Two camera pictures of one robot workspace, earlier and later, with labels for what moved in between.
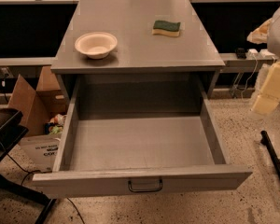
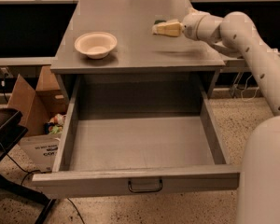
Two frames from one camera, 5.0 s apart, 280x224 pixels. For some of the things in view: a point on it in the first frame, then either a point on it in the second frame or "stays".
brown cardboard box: (38, 105) stays
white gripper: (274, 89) -> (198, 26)
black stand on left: (5, 135) stays
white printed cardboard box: (40, 151) stays
